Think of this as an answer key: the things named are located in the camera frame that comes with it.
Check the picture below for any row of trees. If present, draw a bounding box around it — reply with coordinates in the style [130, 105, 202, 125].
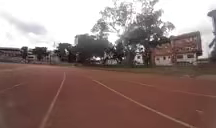
[54, 0, 177, 66]

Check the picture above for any red brick building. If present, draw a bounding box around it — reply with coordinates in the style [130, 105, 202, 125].
[150, 30, 204, 67]

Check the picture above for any low grey building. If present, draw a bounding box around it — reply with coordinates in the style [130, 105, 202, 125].
[0, 46, 24, 64]

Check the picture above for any tree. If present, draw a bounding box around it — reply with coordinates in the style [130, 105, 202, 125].
[31, 46, 49, 62]

